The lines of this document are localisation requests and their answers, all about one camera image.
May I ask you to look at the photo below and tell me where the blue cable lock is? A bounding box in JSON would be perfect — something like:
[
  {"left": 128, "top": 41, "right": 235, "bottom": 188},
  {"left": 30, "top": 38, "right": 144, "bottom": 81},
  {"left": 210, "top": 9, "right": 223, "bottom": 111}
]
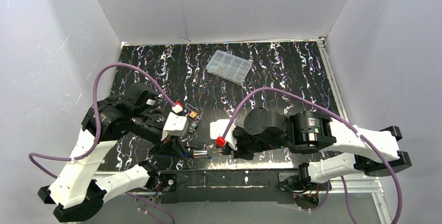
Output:
[{"left": 184, "top": 149, "right": 211, "bottom": 159}]

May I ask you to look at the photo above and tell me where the small brass padlock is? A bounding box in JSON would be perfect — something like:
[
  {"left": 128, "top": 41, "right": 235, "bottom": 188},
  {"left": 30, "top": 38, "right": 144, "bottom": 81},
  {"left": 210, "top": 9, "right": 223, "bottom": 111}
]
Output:
[{"left": 185, "top": 103, "right": 198, "bottom": 119}]

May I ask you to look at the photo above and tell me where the black cable padlock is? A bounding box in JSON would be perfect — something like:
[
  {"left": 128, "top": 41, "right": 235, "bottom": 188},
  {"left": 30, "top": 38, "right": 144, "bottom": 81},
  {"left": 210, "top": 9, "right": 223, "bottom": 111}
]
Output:
[{"left": 184, "top": 142, "right": 206, "bottom": 150}]

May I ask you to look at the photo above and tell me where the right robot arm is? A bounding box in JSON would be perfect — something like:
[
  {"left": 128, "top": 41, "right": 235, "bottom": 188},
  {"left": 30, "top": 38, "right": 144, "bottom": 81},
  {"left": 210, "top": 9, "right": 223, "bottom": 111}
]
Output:
[{"left": 211, "top": 108, "right": 412, "bottom": 188}]

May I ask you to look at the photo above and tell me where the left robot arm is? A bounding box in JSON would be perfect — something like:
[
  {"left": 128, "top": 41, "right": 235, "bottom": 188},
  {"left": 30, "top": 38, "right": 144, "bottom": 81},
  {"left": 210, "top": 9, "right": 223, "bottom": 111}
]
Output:
[{"left": 38, "top": 83, "right": 189, "bottom": 222}]

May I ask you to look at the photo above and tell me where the clear plastic parts box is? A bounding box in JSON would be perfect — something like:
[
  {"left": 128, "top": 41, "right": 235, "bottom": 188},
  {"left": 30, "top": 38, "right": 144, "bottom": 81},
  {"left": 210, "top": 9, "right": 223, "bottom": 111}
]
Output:
[{"left": 206, "top": 50, "right": 252, "bottom": 84}]

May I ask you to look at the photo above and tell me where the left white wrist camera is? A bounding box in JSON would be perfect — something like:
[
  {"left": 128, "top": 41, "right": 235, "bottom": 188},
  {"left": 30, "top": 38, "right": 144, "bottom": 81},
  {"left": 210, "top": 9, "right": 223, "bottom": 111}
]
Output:
[{"left": 161, "top": 112, "right": 189, "bottom": 141}]

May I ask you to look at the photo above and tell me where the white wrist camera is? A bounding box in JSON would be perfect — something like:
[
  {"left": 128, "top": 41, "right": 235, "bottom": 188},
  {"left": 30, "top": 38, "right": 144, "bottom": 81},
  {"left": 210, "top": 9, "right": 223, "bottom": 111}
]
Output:
[
  {"left": 161, "top": 112, "right": 189, "bottom": 141},
  {"left": 210, "top": 119, "right": 238, "bottom": 151}
]

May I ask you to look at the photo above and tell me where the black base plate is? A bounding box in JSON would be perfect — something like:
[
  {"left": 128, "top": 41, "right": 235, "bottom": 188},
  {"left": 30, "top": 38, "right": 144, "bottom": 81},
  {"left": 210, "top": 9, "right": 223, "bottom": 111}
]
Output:
[{"left": 126, "top": 169, "right": 332, "bottom": 205}]

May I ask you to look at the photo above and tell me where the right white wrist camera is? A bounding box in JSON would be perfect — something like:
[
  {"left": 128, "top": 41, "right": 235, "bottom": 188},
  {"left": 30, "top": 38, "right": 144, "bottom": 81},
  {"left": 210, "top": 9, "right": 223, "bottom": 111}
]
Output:
[{"left": 210, "top": 119, "right": 238, "bottom": 151}]

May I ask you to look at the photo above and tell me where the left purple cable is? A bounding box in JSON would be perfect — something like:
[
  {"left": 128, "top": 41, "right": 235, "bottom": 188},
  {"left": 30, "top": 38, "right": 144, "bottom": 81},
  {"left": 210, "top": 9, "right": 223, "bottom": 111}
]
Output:
[{"left": 28, "top": 63, "right": 183, "bottom": 224}]

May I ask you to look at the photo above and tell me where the purple cable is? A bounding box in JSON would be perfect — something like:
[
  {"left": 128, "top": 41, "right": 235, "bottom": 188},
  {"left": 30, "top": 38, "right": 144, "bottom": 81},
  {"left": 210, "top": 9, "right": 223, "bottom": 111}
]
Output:
[
  {"left": 28, "top": 63, "right": 183, "bottom": 224},
  {"left": 216, "top": 87, "right": 403, "bottom": 224}
]

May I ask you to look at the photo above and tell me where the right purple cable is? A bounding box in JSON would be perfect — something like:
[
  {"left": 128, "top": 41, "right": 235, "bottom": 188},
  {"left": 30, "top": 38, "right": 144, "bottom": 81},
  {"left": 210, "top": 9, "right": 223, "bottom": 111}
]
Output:
[{"left": 216, "top": 87, "right": 403, "bottom": 224}]

